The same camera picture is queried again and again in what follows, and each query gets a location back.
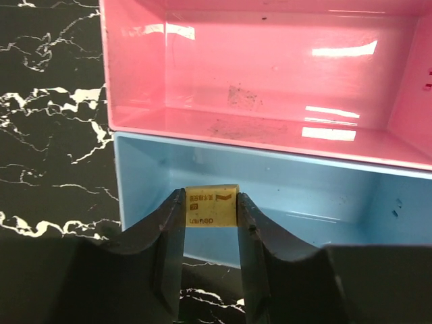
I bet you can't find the pink drawer box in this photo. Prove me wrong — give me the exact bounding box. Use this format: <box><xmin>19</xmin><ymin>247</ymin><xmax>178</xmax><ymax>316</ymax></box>
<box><xmin>100</xmin><ymin>1</ymin><xmax>431</xmax><ymax>171</ymax></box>

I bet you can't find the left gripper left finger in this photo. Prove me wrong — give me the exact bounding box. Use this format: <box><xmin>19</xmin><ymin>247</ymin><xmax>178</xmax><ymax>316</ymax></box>
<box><xmin>1</xmin><ymin>189</ymin><xmax>186</xmax><ymax>323</ymax></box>

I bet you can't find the light blue drawer box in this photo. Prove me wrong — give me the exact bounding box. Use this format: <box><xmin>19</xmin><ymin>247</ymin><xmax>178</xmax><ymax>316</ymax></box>
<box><xmin>113</xmin><ymin>130</ymin><xmax>432</xmax><ymax>271</ymax></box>

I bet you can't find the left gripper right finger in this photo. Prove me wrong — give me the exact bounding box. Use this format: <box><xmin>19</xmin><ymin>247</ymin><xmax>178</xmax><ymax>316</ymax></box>
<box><xmin>237</xmin><ymin>193</ymin><xmax>431</xmax><ymax>323</ymax></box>

